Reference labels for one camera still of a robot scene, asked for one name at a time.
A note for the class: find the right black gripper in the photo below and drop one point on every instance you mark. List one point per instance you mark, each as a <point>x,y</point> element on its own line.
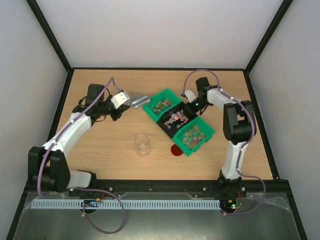
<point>189,107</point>

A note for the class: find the silver metal scoop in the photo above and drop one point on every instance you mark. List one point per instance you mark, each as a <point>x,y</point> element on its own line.
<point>139,101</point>

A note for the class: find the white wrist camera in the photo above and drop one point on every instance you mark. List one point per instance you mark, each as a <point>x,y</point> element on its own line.
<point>189,95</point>
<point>120,98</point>

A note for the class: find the black bin with swirl lollipops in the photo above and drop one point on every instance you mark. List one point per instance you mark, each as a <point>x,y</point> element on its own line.
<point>175,119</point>

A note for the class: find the clear glass jar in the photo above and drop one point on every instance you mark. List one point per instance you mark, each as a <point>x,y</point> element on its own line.
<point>142,144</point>

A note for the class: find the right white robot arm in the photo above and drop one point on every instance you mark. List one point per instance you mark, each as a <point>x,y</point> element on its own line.
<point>238,125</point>

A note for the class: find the green bin with gummy candies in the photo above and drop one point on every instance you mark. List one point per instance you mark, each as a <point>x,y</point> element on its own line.
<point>190,137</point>

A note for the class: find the black frame post right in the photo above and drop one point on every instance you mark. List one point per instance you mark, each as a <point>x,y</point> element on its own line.
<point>279,15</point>

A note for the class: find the light blue cable duct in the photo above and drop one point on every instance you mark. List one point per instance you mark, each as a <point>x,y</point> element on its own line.
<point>109,204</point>

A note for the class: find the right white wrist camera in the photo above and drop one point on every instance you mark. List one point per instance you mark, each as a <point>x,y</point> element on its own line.
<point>189,95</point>

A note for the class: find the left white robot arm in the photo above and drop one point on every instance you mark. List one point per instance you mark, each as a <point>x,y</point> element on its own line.
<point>47,165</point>

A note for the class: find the red jar lid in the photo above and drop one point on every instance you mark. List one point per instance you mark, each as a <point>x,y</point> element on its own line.
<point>175,150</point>

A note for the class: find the green bin with lollipops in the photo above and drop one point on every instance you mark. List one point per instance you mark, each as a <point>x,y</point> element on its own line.
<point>160,103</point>

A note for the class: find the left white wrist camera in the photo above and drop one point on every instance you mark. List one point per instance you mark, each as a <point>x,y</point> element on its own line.
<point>120,98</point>

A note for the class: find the black frame post left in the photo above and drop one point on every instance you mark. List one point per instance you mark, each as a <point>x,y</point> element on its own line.
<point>41,19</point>

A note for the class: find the black frame post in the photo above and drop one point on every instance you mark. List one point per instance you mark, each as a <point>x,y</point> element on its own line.
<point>41,19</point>
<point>279,15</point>

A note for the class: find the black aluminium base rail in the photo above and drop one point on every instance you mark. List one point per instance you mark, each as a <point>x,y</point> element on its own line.
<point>201,188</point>

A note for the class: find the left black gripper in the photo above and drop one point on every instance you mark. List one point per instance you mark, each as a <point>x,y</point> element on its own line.
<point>122,108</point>

